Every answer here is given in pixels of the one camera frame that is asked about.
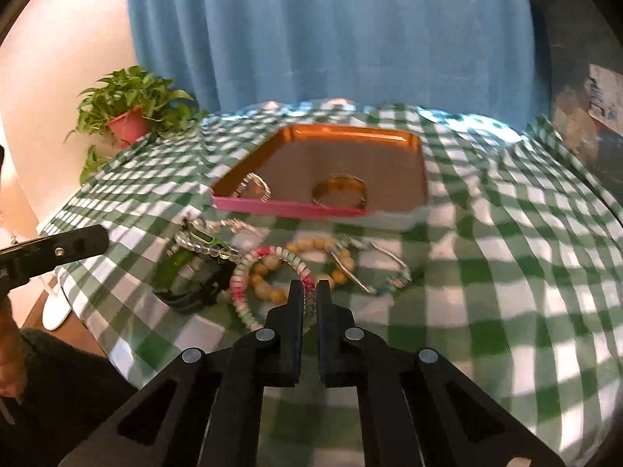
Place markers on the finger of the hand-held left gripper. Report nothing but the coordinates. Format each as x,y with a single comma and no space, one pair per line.
73,245

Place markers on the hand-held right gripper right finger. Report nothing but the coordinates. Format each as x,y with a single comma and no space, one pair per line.
323,311

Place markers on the white plastic object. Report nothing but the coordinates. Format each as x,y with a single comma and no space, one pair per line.
56,306

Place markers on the black green smartwatch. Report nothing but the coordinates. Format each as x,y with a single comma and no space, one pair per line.
187,277

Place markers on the dark cloth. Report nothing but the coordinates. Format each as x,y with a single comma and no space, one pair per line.
73,389

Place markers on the person's left forearm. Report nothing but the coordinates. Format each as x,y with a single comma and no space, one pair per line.
7,350

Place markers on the blue curtain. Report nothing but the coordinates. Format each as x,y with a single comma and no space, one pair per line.
331,34

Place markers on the white paper poster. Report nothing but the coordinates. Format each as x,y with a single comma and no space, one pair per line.
606,92

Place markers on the pink metal tray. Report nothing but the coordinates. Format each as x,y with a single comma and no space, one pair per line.
370,175

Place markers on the green plant in red pot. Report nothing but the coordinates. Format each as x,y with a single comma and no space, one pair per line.
129,107

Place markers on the amber bangle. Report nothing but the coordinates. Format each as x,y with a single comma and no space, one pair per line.
340,199

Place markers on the green checkered tablecloth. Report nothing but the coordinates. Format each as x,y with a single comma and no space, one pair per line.
486,262

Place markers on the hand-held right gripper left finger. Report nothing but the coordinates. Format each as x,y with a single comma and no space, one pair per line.
296,311

